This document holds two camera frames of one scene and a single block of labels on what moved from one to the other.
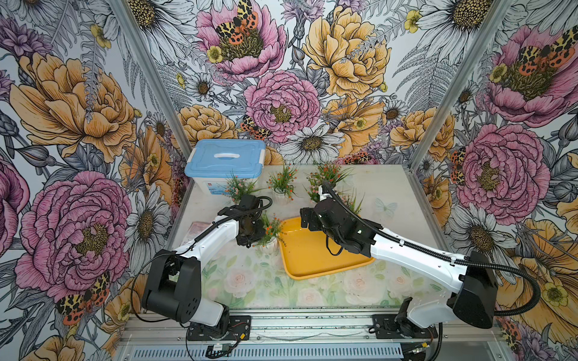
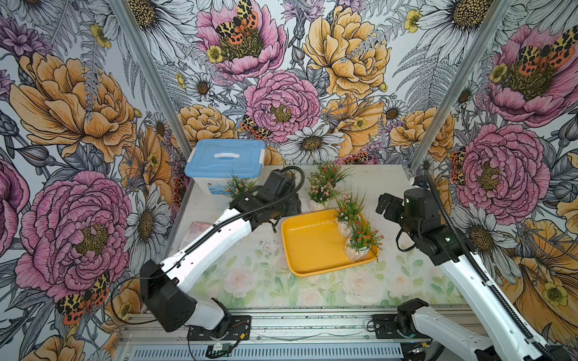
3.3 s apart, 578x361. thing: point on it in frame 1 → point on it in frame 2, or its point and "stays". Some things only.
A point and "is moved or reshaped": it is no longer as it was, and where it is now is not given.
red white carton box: [195, 229] stays
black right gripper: [305, 219] → [396, 204]
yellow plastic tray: [305, 255] stays
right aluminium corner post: [492, 26] stays
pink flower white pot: [235, 187] stays
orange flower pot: [274, 234] is moved or reshaped
